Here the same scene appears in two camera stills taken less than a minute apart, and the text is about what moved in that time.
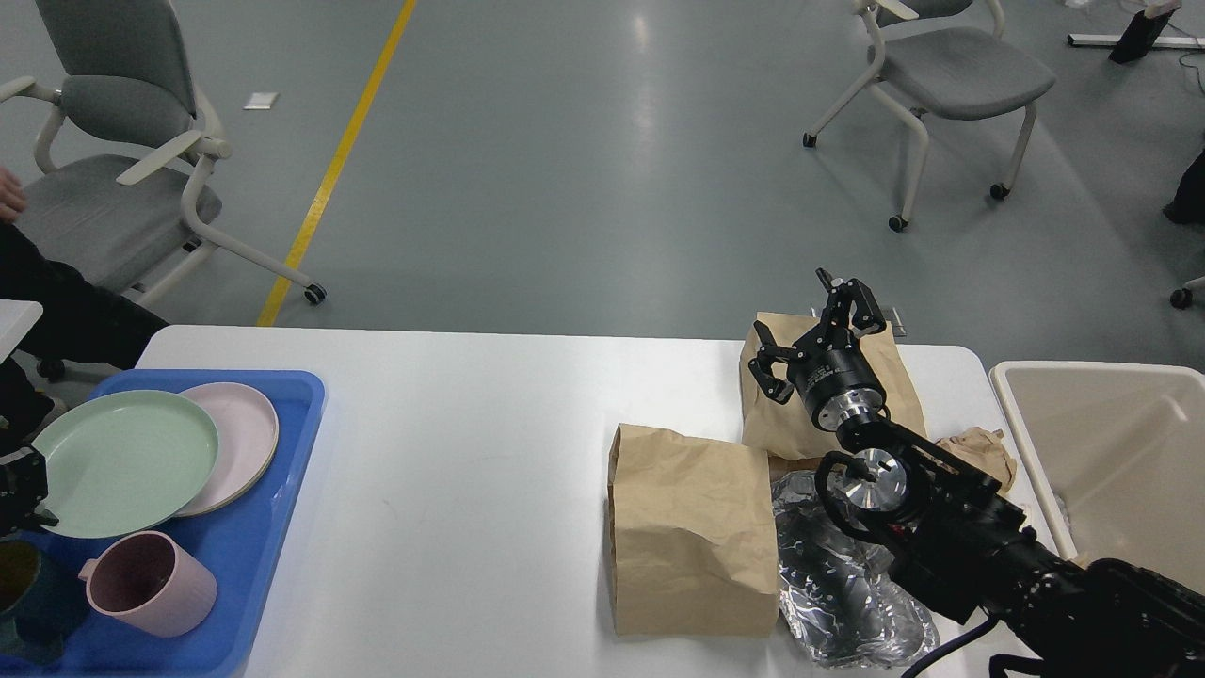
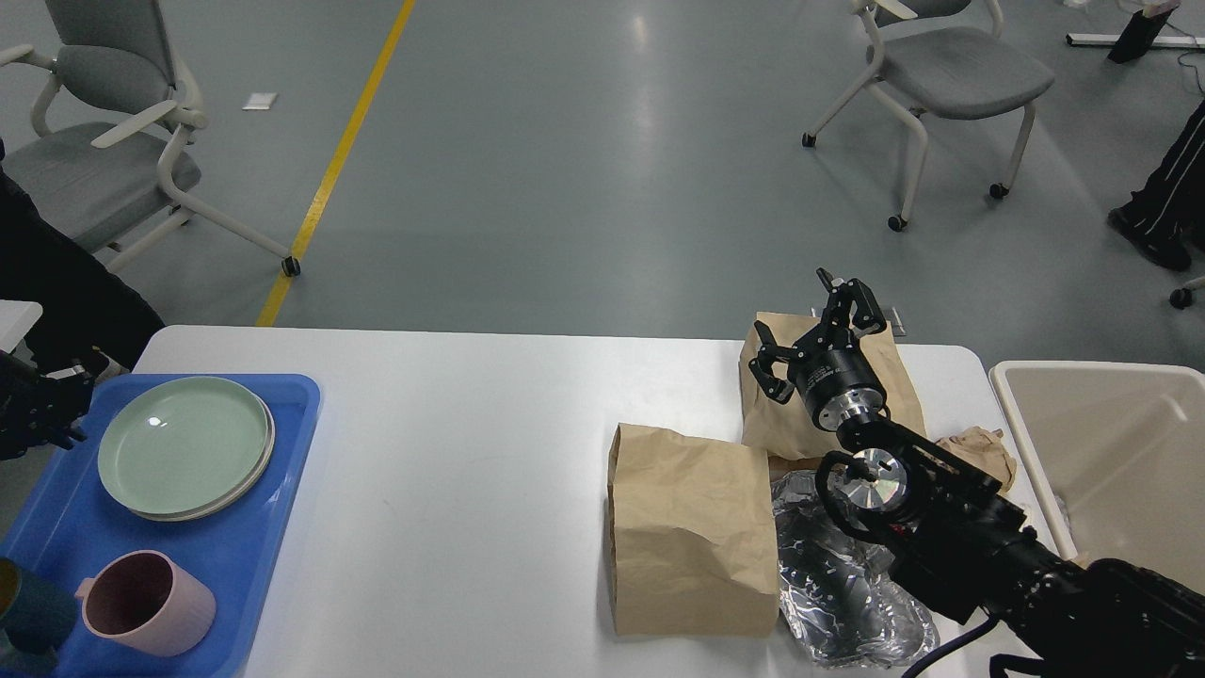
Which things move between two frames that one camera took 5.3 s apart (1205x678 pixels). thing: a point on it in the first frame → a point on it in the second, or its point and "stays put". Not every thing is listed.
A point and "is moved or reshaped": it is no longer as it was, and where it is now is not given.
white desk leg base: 1105,40 stays put
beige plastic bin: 1119,450 stays put
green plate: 121,461 is moved or reshaped
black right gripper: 836,380 stays put
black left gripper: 12,495 → 30,411
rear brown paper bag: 783,429 stays put
